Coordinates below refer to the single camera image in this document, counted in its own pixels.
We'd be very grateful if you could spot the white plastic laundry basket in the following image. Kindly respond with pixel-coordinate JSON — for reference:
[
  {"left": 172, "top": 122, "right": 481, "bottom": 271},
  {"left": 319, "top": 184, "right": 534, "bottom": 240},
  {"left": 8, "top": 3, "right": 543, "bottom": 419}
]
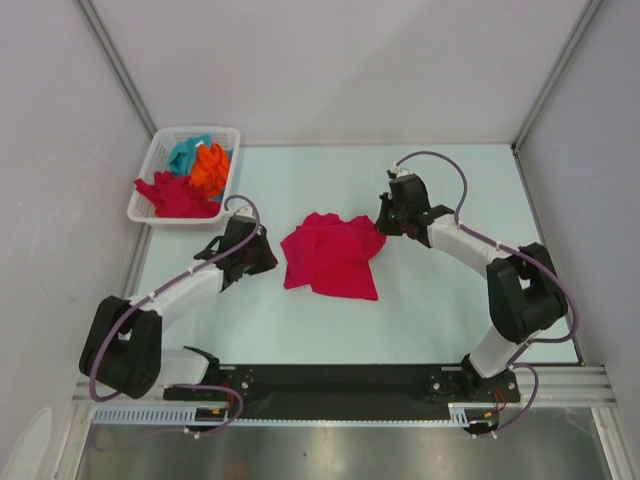
[{"left": 127, "top": 126, "right": 241, "bottom": 228}]

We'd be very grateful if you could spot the left aluminium frame post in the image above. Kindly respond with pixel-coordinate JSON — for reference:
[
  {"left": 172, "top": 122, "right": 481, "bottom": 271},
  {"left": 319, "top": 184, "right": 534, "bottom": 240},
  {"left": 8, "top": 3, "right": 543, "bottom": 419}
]
[{"left": 73, "top": 0, "right": 158, "bottom": 140}]

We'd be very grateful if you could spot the slotted cable duct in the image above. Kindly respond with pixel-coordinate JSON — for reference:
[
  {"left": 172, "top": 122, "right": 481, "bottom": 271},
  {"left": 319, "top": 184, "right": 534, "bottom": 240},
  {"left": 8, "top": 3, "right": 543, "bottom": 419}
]
[{"left": 93, "top": 406, "right": 470, "bottom": 428}]

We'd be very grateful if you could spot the right aluminium frame post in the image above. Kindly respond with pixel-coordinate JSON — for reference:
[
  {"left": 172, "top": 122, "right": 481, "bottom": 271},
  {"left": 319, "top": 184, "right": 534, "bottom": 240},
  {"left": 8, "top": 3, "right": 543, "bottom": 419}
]
[{"left": 511, "top": 0, "right": 606, "bottom": 156}]

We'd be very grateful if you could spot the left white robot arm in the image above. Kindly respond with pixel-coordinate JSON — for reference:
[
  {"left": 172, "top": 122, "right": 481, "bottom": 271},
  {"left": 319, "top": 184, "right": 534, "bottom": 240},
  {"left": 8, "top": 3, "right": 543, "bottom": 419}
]
[{"left": 79, "top": 214, "right": 277, "bottom": 402}]

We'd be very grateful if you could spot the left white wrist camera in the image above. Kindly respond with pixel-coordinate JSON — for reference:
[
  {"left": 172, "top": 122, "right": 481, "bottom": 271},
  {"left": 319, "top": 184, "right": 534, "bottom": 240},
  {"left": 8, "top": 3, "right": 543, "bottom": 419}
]
[{"left": 231, "top": 205, "right": 257, "bottom": 222}]

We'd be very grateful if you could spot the orange t shirt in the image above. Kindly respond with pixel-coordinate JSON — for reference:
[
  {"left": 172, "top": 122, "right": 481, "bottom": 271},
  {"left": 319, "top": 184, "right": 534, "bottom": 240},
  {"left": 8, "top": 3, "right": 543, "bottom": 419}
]
[{"left": 189, "top": 143, "right": 230, "bottom": 198}]

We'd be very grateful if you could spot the teal t shirt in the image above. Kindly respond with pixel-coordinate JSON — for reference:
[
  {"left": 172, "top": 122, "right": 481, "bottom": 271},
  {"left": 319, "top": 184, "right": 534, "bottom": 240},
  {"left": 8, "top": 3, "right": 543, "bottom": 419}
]
[{"left": 168, "top": 134, "right": 234, "bottom": 177}]

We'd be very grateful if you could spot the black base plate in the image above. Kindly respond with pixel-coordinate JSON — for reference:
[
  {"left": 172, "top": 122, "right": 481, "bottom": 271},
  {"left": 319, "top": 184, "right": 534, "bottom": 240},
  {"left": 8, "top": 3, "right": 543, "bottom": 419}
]
[{"left": 163, "top": 362, "right": 521, "bottom": 422}]

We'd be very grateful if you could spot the aluminium frame post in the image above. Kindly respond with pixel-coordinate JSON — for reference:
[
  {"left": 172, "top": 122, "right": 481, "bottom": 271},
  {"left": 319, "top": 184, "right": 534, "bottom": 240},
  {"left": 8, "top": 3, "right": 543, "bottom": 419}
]
[
  {"left": 511, "top": 0, "right": 606, "bottom": 156},
  {"left": 73, "top": 0, "right": 158, "bottom": 140}
]

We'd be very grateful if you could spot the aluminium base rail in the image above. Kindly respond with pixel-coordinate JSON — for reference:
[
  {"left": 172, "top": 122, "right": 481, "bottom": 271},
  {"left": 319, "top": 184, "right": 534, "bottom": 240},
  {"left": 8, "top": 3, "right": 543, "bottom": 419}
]
[{"left": 74, "top": 363, "right": 614, "bottom": 417}]

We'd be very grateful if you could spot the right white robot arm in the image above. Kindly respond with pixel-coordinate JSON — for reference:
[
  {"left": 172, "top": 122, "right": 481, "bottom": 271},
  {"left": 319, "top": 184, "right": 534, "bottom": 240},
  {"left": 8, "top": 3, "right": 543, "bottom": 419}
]
[{"left": 375, "top": 169, "right": 569, "bottom": 401}]

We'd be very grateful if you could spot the red t shirt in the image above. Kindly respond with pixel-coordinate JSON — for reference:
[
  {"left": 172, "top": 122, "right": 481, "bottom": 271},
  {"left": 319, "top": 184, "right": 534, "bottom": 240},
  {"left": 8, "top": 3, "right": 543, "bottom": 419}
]
[
  {"left": 281, "top": 212, "right": 386, "bottom": 301},
  {"left": 134, "top": 171, "right": 221, "bottom": 218}
]

